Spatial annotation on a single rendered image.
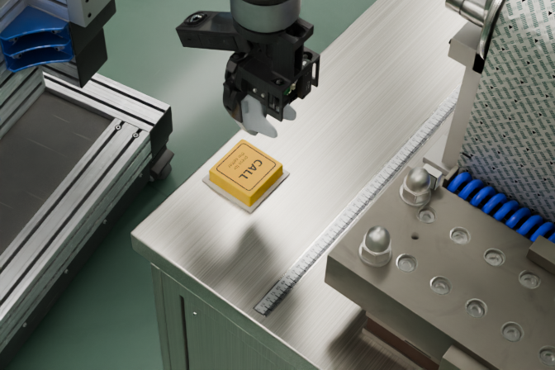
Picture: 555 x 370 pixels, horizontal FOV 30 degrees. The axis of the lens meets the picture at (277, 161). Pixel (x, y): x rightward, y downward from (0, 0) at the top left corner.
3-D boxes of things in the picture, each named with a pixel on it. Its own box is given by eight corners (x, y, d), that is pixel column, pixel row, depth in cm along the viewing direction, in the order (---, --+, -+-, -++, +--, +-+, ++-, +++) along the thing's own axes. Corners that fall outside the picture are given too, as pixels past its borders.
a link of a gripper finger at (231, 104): (234, 130, 122) (232, 79, 115) (223, 124, 122) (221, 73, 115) (258, 106, 124) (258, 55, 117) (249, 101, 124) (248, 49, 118)
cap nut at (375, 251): (371, 233, 116) (375, 210, 112) (397, 250, 115) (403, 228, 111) (352, 254, 114) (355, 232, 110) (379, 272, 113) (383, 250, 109)
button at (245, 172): (242, 148, 139) (242, 136, 137) (283, 174, 137) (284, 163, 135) (208, 180, 136) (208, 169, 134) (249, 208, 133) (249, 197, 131)
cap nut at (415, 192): (410, 176, 121) (415, 152, 117) (436, 192, 120) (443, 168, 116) (392, 196, 119) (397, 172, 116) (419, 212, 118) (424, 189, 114)
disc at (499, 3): (535, 11, 118) (571, -95, 106) (539, 13, 117) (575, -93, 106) (467, 84, 110) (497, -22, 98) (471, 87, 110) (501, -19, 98)
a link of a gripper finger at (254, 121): (270, 167, 124) (271, 116, 117) (231, 143, 127) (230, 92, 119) (286, 151, 126) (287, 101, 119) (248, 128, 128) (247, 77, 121)
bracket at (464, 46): (438, 138, 141) (481, -31, 117) (479, 162, 139) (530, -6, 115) (419, 160, 139) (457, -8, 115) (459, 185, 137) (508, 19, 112)
